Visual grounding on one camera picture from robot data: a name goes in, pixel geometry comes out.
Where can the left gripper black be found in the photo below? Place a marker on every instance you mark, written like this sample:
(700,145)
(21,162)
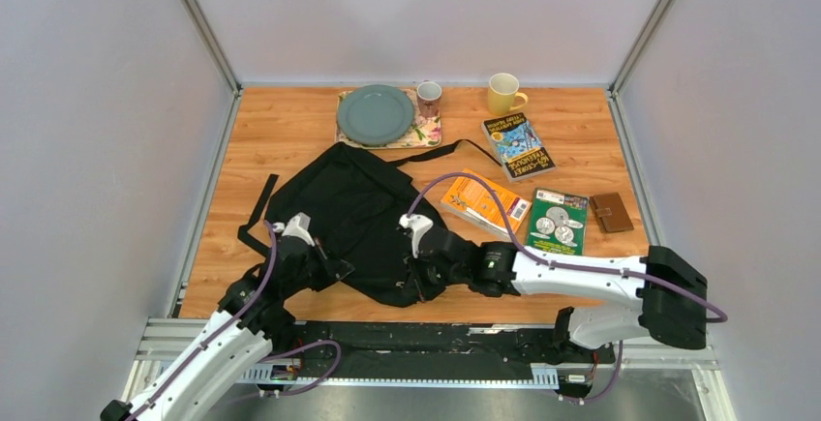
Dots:
(331,269)

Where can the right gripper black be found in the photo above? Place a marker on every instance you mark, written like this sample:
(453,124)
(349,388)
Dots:
(427,290)

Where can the orange paperback book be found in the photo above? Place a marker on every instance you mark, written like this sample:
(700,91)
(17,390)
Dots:
(470,201)

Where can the black student backpack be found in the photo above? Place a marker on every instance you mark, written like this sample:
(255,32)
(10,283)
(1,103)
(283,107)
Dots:
(355,200)

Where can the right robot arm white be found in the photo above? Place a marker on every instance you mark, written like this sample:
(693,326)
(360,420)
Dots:
(658,295)

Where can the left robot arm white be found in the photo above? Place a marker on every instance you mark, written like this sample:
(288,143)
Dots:
(250,326)

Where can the green coin book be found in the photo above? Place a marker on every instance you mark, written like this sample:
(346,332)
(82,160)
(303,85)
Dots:
(557,222)

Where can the floral placemat tray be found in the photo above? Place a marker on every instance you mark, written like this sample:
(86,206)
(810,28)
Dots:
(424,132)

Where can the treehouse paperback book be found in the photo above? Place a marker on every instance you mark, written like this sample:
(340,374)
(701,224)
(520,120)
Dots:
(517,146)

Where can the grey-green ceramic plate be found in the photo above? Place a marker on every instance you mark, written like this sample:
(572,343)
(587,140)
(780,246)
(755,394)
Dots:
(375,114)

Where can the small pink floral cup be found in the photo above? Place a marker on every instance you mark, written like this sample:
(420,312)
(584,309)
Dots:
(428,96)

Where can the brown leather wallet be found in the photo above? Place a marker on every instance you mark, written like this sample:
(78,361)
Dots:
(610,213)

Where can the yellow ceramic mug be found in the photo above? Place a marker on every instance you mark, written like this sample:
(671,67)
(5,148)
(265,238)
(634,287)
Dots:
(504,95)

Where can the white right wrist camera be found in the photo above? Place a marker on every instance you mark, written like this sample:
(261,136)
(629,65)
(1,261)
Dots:
(417,225)

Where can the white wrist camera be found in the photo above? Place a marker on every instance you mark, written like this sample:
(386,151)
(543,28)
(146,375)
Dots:
(298,227)
(417,225)

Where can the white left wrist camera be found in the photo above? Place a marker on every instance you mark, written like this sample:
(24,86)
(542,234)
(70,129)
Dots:
(298,227)

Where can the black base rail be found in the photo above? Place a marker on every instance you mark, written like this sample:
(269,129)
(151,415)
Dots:
(434,351)

